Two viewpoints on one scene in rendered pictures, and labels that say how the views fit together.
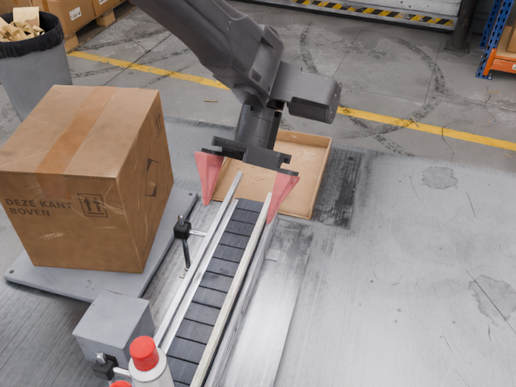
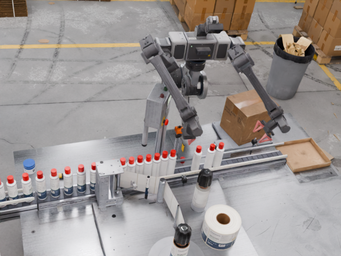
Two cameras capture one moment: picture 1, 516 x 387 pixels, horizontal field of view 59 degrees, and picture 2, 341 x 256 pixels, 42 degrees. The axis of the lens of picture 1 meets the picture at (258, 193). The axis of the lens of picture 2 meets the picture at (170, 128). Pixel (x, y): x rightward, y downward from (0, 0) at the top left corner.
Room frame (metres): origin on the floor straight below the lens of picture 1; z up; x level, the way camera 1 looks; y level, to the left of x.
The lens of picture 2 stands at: (-1.29, -1.19, 2.91)
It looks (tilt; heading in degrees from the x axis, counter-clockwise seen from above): 41 degrees down; 49
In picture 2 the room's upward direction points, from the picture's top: 9 degrees clockwise
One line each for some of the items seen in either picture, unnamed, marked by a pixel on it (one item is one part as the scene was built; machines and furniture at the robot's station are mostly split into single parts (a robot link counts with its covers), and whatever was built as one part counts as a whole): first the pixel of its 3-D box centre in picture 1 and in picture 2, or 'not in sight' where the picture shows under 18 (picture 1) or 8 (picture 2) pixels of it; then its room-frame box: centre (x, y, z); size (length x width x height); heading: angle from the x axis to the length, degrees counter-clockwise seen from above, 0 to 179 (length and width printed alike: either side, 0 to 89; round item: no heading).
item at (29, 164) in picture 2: not in sight; (29, 166); (-0.73, 0.73, 0.86); 0.07 x 0.07 x 0.07
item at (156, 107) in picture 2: not in sight; (158, 106); (-0.08, 0.35, 1.38); 0.17 x 0.10 x 0.19; 39
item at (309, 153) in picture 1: (273, 167); (302, 154); (0.96, -0.04, 0.85); 0.30 x 0.26 x 0.04; 164
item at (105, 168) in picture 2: not in sight; (109, 167); (-0.43, 0.26, 1.14); 0.14 x 0.11 x 0.01; 164
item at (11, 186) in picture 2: not in sight; (12, 189); (-0.91, 0.50, 0.98); 0.05 x 0.05 x 0.20
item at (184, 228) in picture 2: not in sight; (180, 245); (-0.33, -0.29, 1.04); 0.09 x 0.09 x 0.29
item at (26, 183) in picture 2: not in sight; (27, 187); (-0.83, 0.48, 0.98); 0.05 x 0.05 x 0.20
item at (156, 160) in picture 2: not in sight; (155, 166); (-0.11, 0.26, 0.98); 0.05 x 0.05 x 0.20
